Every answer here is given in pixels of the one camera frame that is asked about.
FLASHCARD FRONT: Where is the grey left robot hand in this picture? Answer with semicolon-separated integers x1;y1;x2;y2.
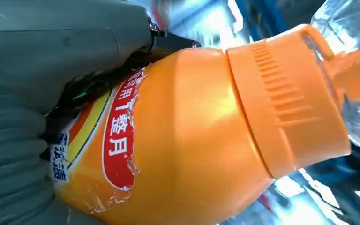
0;0;203;116

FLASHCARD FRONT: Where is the orange drink bottle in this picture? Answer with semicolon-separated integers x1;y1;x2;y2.
47;0;360;225

